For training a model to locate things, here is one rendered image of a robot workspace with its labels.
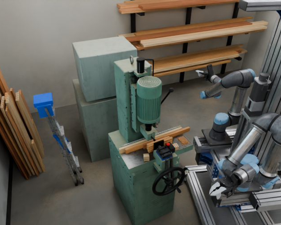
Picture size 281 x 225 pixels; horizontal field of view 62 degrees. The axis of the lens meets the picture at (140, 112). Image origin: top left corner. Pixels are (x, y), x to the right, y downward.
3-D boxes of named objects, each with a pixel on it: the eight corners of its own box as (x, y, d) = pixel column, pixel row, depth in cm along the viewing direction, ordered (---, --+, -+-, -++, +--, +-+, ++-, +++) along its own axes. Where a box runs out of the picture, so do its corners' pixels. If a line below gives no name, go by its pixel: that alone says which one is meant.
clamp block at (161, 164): (160, 170, 180) (161, 162, 175) (152, 158, 190) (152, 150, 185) (177, 163, 186) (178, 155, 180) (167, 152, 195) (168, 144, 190)
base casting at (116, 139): (132, 183, 190) (132, 176, 184) (108, 140, 231) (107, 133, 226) (179, 164, 206) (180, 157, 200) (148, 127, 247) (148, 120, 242)
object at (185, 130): (126, 154, 190) (126, 150, 188) (125, 152, 192) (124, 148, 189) (189, 131, 213) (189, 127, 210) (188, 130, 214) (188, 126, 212)
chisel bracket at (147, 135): (147, 142, 188) (147, 134, 183) (139, 132, 199) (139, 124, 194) (155, 139, 191) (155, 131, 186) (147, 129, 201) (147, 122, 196)
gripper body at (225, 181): (226, 199, 126) (241, 189, 131) (228, 188, 122) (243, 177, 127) (215, 190, 132) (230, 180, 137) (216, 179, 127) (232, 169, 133)
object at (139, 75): (138, 83, 172) (137, 61, 162) (133, 78, 178) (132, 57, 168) (147, 81, 175) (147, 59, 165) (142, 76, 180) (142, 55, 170)
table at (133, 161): (134, 184, 174) (134, 178, 170) (118, 156, 196) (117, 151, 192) (200, 156, 196) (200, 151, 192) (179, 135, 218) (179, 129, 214)
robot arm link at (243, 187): (236, 176, 152) (240, 164, 145) (250, 189, 144) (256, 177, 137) (227, 182, 148) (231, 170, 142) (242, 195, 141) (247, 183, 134)
